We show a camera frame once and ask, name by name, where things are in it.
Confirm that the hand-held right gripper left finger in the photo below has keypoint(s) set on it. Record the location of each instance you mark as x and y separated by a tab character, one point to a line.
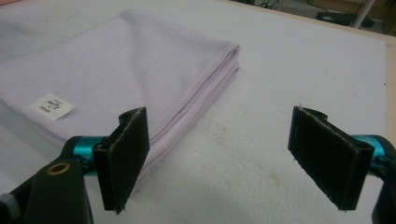
123	161

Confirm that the white desk leg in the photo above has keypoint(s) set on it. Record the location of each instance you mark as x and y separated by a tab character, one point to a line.
362	14

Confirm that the white foam mat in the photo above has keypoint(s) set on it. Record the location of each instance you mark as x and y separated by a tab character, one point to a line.
280	77

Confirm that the lilac printed towel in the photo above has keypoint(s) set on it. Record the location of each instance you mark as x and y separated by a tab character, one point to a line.
124	68

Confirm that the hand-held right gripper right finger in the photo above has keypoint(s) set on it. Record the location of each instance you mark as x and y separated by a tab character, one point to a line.
327	158

